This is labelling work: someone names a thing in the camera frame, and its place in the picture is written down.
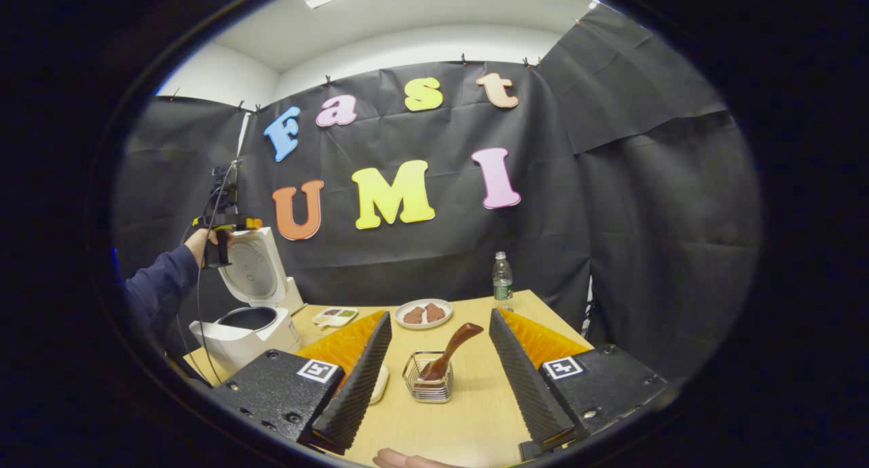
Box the small white divided tray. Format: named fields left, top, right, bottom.
left=312, top=306, right=359, bottom=328

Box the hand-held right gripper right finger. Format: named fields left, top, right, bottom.
left=489, top=308, right=680, bottom=455

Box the black backdrop cloth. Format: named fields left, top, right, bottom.
left=112, top=3, right=761, bottom=387

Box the white round plate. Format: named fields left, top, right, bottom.
left=394, top=298, right=454, bottom=330

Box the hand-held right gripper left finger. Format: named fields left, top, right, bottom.
left=210, top=310, right=394, bottom=455

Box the metal wire chopstick holder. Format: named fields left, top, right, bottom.
left=402, top=350, right=454, bottom=404

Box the clear plastic tray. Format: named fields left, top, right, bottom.
left=369, top=363, right=390, bottom=406

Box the white rice cooker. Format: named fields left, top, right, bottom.
left=189, top=227, right=303, bottom=378

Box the brown wooden spoon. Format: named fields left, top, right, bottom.
left=419, top=322, right=485, bottom=382

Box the clear plastic water bottle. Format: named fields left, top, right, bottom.
left=492, top=251, right=515, bottom=310

